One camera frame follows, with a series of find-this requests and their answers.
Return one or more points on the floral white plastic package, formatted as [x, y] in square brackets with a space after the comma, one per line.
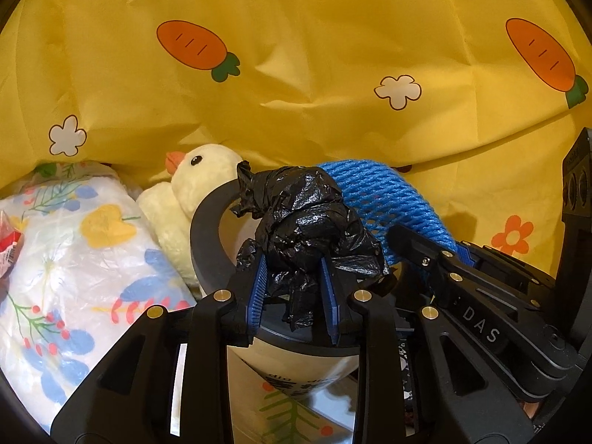
[92, 263]

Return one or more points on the black plastic bag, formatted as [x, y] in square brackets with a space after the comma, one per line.
[305, 212]

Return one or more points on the blue foam net sleeve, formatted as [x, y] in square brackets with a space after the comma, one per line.
[384, 189]

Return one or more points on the red white snack wrapper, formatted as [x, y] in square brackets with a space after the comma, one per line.
[9, 245]

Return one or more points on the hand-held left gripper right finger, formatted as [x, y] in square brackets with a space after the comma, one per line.
[329, 296]

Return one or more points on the yellow duck plush toy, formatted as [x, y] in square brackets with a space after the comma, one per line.
[208, 166]

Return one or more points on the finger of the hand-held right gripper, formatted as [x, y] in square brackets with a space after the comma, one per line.
[481, 328]
[508, 277]

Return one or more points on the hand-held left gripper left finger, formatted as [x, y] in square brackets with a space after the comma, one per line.
[258, 286]

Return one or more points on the black rimmed cup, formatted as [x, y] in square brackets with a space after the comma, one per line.
[208, 240]

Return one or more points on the yellow carrot print cloth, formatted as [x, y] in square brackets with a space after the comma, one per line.
[323, 55]

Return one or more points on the black printed cloth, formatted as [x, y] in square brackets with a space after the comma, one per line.
[409, 388]

